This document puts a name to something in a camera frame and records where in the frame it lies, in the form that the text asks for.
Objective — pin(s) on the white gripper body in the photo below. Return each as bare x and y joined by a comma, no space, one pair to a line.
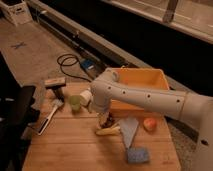
102,116

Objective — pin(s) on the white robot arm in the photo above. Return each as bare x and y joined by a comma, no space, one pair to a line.
149,89

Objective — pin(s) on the yellow banana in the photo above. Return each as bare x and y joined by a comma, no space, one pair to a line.
108,131

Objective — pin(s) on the grey blue cloth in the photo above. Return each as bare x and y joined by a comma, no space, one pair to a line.
128,127

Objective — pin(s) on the green plastic cup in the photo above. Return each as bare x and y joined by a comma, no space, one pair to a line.
74,102

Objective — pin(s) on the red yellow apple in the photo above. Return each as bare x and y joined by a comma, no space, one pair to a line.
150,124

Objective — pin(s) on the blue sponge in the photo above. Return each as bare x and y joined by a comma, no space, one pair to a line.
137,155

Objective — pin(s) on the blue power device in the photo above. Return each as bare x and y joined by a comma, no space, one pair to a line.
87,64

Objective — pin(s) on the black squeegee tool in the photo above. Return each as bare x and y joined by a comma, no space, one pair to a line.
56,85

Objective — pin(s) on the yellow plastic bin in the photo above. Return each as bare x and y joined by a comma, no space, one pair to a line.
143,78

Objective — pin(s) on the black chair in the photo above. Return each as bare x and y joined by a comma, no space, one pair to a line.
16,113

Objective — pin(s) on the white cardboard box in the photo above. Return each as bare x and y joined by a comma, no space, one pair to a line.
17,14

